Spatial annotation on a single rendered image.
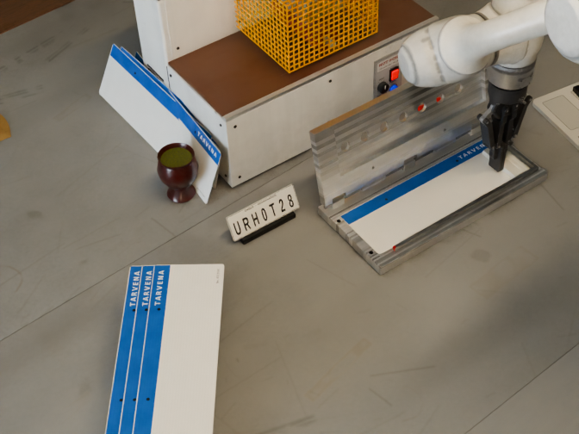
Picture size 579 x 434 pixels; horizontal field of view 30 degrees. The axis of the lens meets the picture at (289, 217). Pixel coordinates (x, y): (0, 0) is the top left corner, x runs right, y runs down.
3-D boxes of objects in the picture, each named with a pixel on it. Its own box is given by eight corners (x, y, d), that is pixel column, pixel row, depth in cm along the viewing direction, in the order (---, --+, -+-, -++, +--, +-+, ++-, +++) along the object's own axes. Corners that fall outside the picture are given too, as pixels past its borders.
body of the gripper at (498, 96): (506, 96, 204) (501, 133, 211) (538, 79, 207) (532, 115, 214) (479, 76, 209) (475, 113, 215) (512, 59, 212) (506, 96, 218)
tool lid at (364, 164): (314, 134, 206) (308, 131, 208) (326, 213, 218) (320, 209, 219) (487, 48, 223) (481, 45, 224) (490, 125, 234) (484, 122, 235)
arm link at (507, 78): (547, 57, 203) (543, 82, 207) (513, 34, 208) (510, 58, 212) (511, 75, 199) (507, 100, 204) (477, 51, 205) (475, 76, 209)
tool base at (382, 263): (380, 275, 209) (381, 263, 207) (317, 213, 221) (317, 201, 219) (546, 180, 226) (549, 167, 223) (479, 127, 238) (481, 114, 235)
